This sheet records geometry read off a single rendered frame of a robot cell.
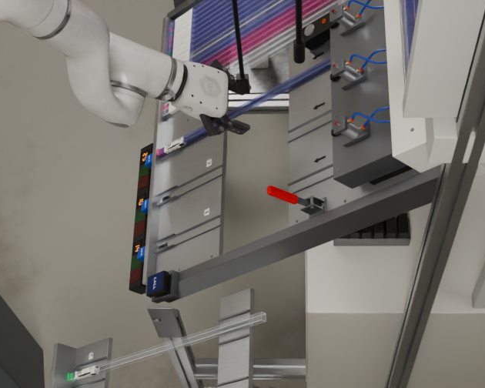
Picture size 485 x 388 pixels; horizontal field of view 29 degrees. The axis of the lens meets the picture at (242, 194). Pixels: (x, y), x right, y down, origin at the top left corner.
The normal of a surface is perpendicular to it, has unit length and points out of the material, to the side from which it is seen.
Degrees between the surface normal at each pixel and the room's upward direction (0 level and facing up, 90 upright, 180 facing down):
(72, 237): 0
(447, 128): 0
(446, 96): 90
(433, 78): 90
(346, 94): 43
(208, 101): 37
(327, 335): 90
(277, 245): 90
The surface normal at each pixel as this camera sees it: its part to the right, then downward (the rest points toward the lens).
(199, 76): 0.55, -0.42
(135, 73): 0.40, 0.15
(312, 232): -0.03, 0.88
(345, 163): -0.72, -0.33
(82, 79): -0.49, 0.49
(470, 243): -0.06, -0.47
